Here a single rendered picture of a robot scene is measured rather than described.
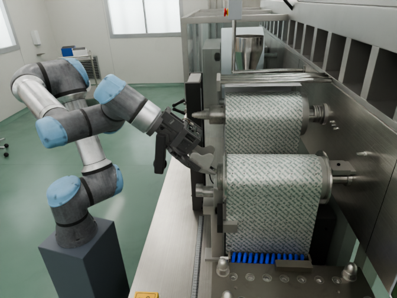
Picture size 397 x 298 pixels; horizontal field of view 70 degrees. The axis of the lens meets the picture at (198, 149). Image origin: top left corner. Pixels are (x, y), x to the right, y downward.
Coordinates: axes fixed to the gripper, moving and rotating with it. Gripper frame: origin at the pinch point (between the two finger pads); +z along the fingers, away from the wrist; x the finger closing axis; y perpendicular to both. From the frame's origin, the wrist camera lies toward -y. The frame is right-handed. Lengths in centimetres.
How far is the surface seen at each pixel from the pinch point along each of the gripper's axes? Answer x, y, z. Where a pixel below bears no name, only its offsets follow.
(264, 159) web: -0.8, 12.3, 8.2
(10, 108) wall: 363, -310, -198
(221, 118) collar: 22.7, 6.7, -1.6
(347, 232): -4.0, 11.2, 40.1
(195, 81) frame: 28.9, 9.2, -15.4
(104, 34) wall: 550, -168, -173
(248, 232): -5.8, -5.7, 18.5
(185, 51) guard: 96, 2, -24
